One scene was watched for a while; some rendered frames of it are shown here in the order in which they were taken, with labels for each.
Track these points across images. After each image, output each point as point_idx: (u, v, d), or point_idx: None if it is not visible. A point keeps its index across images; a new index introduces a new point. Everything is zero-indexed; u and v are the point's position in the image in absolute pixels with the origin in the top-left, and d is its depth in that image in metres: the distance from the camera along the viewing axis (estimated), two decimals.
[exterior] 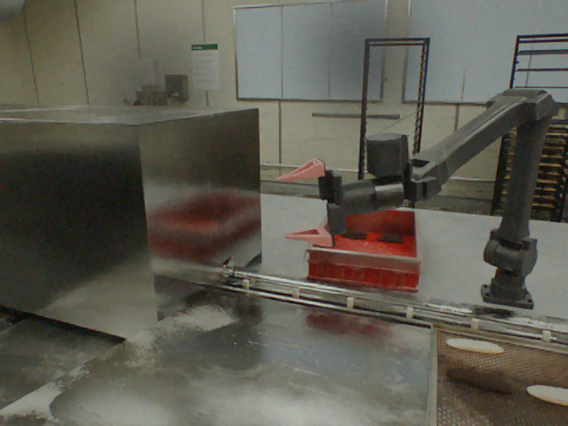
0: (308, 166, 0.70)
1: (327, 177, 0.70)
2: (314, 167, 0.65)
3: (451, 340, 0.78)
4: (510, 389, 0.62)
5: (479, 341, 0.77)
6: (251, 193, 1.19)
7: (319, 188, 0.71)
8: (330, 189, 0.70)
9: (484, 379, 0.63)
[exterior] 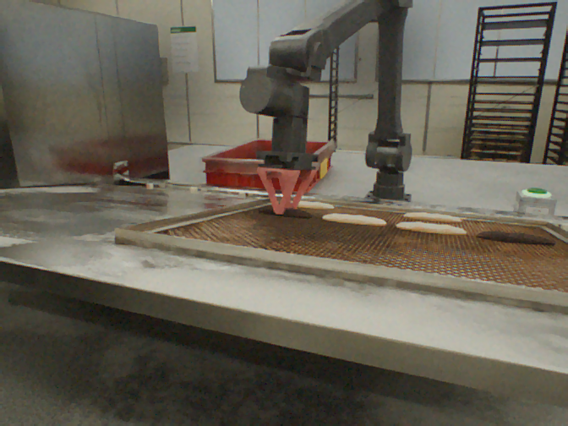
0: (305, 178, 0.70)
1: None
2: None
3: None
4: (306, 214, 0.66)
5: (314, 202, 0.81)
6: (150, 106, 1.23)
7: (297, 169, 0.66)
8: None
9: (286, 209, 0.68)
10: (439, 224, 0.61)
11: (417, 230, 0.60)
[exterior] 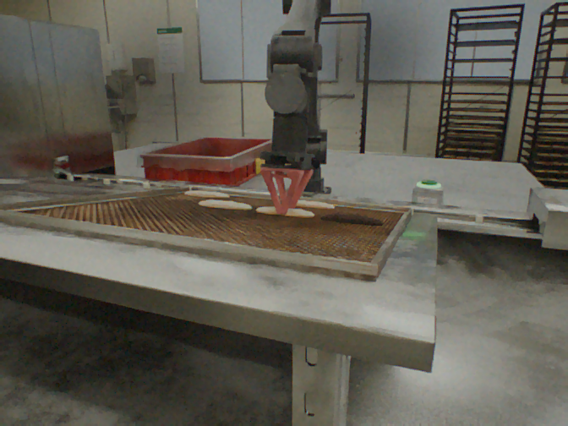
0: (270, 178, 0.66)
1: (281, 160, 0.67)
2: (298, 180, 0.64)
3: (189, 191, 0.90)
4: None
5: (212, 192, 0.90)
6: (92, 106, 1.32)
7: None
8: (284, 159, 0.69)
9: None
10: (293, 208, 0.69)
11: (270, 213, 0.68)
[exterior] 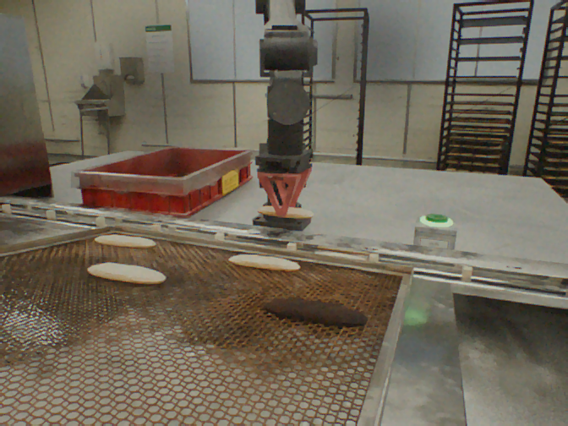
0: (267, 182, 0.65)
1: (277, 161, 0.66)
2: (295, 184, 0.63)
3: (102, 236, 0.64)
4: None
5: (133, 237, 0.64)
6: (16, 112, 1.06)
7: None
8: None
9: None
10: (293, 208, 0.69)
11: (270, 215, 0.68)
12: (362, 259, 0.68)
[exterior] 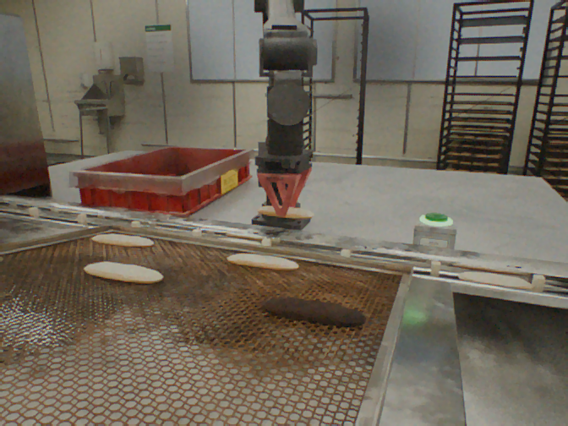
0: (267, 182, 0.65)
1: (277, 161, 0.66)
2: (295, 185, 0.63)
3: (100, 234, 0.64)
4: None
5: (131, 236, 0.63)
6: (14, 111, 1.05)
7: None
8: None
9: None
10: (293, 208, 0.69)
11: (270, 215, 0.68)
12: (257, 243, 0.74)
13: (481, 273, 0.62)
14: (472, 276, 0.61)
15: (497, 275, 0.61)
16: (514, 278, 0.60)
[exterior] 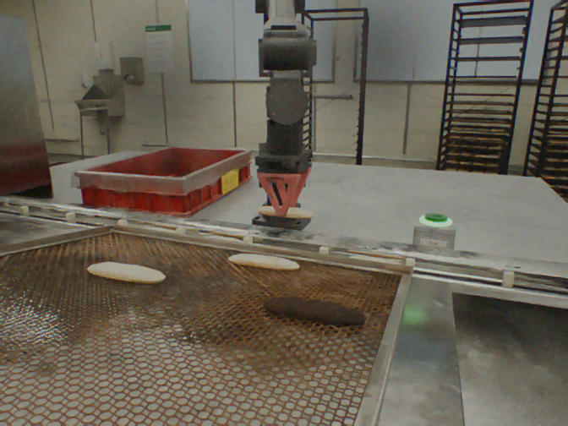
0: (301, 176, 0.70)
1: None
2: None
3: (264, 206, 0.71)
4: None
5: (292, 208, 0.69)
6: (16, 111, 1.06)
7: None
8: None
9: None
10: (228, 238, 0.76)
11: None
12: (174, 232, 0.80)
13: (363, 257, 0.68)
14: None
15: (377, 259, 0.67)
16: (390, 261, 0.66)
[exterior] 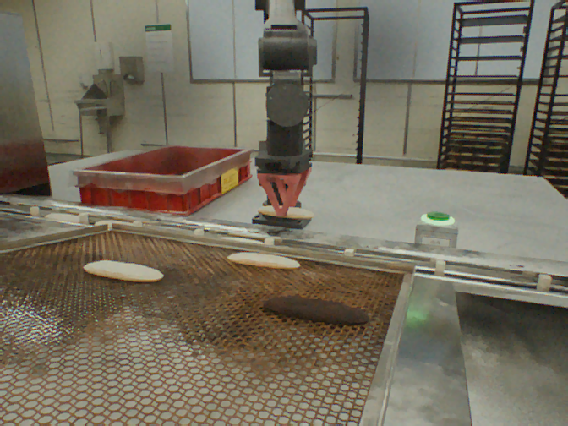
0: (301, 176, 0.70)
1: None
2: None
3: (264, 206, 0.71)
4: None
5: (292, 208, 0.69)
6: (13, 110, 1.05)
7: None
8: None
9: None
10: (122, 222, 0.83)
11: None
12: (78, 217, 0.87)
13: (233, 237, 0.75)
14: None
15: (243, 239, 0.74)
16: (254, 241, 0.73)
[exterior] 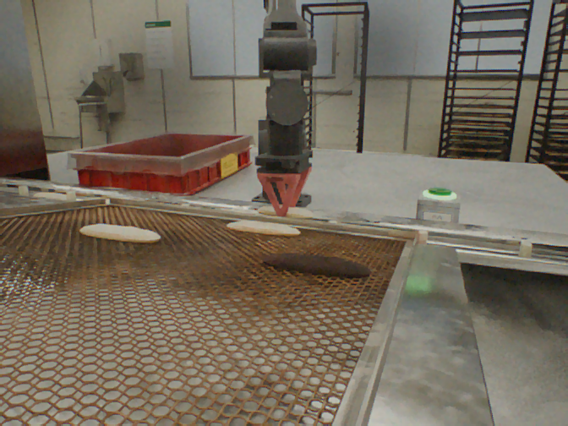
0: (301, 176, 0.70)
1: None
2: None
3: (264, 206, 0.71)
4: None
5: (292, 208, 0.69)
6: (11, 92, 1.04)
7: None
8: None
9: None
10: (109, 199, 0.83)
11: None
12: (66, 195, 0.87)
13: None
14: None
15: None
16: None
